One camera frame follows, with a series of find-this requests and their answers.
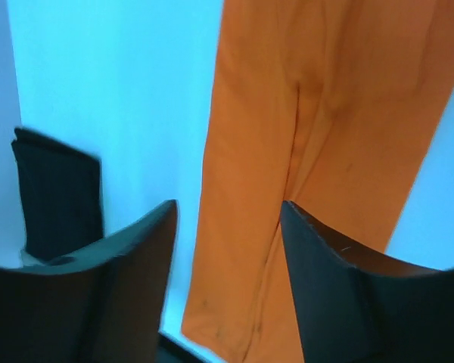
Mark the folded black t-shirt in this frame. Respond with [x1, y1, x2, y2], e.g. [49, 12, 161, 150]
[11, 127, 104, 262]

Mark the orange t-shirt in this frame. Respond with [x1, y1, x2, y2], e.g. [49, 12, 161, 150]
[182, 1, 454, 362]

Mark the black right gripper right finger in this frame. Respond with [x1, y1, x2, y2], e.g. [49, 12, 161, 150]
[281, 201, 454, 362]

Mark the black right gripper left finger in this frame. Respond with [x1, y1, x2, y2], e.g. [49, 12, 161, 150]
[0, 200, 178, 362]

